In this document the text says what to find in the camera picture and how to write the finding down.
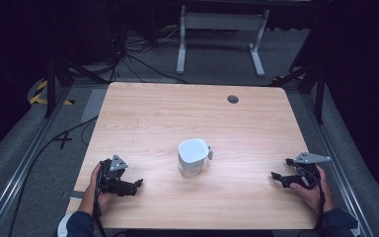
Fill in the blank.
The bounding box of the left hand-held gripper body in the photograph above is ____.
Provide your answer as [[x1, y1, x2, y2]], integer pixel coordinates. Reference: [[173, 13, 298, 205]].
[[98, 154, 138, 198]]

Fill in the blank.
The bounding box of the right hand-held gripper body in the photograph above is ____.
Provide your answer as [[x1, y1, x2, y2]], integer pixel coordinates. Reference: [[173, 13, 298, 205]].
[[284, 151, 332, 191]]

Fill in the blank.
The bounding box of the person's left hand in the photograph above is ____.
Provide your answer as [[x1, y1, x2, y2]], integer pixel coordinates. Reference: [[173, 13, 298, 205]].
[[89, 163, 116, 215]]

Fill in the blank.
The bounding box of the person's right hand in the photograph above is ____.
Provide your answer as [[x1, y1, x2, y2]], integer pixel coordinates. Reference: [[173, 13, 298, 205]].
[[289, 164, 336, 215]]

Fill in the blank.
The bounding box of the black tripod stand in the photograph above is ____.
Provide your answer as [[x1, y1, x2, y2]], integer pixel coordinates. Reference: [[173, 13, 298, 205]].
[[269, 62, 328, 125], [43, 53, 111, 119]]

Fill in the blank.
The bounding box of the yellow black hazard tape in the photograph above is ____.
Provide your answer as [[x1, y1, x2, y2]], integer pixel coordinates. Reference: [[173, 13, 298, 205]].
[[29, 79, 76, 107]]

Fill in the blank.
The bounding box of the grey metal floor rail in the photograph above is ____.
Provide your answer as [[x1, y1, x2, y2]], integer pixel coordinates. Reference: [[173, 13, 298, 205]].
[[0, 86, 74, 237], [299, 92, 376, 237]]

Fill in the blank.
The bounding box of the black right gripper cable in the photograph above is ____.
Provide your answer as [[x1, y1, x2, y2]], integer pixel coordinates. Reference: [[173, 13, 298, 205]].
[[295, 164, 328, 231]]

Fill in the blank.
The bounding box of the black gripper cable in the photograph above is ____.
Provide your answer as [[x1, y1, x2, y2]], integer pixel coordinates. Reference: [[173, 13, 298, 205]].
[[295, 164, 328, 231], [92, 162, 109, 237]]

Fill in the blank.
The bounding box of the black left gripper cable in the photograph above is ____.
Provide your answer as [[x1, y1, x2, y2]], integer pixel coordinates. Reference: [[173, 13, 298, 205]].
[[92, 162, 109, 237]]

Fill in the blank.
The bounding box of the long black floor cable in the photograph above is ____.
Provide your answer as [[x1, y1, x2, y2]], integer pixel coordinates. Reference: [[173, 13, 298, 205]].
[[7, 116, 99, 237]]

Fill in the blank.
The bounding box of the bundle of black floor cables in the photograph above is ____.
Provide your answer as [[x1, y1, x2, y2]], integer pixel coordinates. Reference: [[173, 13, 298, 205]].
[[109, 26, 190, 85]]

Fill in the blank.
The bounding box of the grey metal desk frame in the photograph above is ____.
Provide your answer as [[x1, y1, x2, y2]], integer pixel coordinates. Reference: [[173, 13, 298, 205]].
[[176, 4, 271, 78]]

